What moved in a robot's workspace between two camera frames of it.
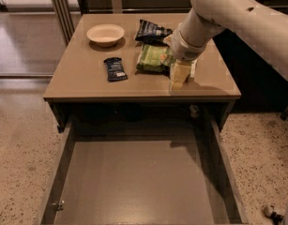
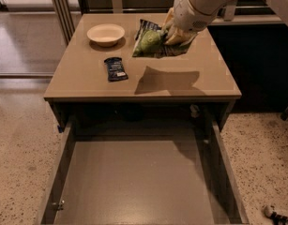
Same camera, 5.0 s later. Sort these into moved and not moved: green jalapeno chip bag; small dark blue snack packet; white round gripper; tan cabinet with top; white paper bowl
Moved: green jalapeno chip bag; white round gripper
Not moved: tan cabinet with top; white paper bowl; small dark blue snack packet
